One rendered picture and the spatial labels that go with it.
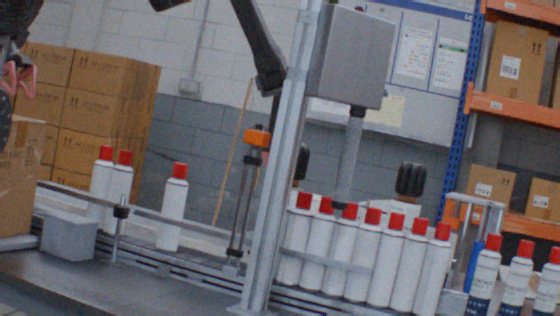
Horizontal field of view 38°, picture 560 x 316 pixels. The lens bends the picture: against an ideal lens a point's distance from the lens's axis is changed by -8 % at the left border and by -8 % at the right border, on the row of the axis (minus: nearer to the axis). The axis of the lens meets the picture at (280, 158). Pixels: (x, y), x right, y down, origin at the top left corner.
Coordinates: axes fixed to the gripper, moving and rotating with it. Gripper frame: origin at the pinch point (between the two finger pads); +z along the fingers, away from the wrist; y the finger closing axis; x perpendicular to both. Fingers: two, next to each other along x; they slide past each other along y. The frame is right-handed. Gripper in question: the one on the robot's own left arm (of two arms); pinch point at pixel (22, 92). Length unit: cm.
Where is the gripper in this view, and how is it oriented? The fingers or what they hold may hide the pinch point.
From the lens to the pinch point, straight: 209.1
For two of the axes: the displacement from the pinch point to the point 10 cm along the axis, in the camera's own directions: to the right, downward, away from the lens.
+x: -8.7, 4.6, 1.8
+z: 4.5, 8.9, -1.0
